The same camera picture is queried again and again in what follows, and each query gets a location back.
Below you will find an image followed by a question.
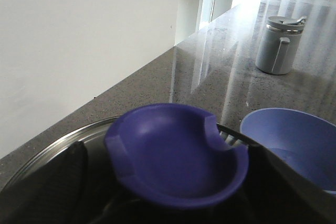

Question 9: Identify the glass pot lid blue knob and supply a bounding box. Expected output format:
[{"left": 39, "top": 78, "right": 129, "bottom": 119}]
[{"left": 0, "top": 103, "right": 259, "bottom": 224}]

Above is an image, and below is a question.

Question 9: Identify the blue plastic bowl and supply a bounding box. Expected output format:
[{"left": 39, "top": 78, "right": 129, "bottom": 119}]
[{"left": 240, "top": 108, "right": 335, "bottom": 195}]

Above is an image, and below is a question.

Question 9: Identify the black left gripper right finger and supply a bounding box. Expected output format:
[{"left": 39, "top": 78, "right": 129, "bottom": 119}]
[{"left": 217, "top": 124, "right": 335, "bottom": 223}]

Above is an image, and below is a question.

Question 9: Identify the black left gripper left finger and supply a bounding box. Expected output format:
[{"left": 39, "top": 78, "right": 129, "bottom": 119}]
[{"left": 1, "top": 142, "right": 88, "bottom": 223}]

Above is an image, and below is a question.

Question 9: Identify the grey lidded pitcher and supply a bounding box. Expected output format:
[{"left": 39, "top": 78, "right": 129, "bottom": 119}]
[{"left": 255, "top": 16, "right": 307, "bottom": 75}]

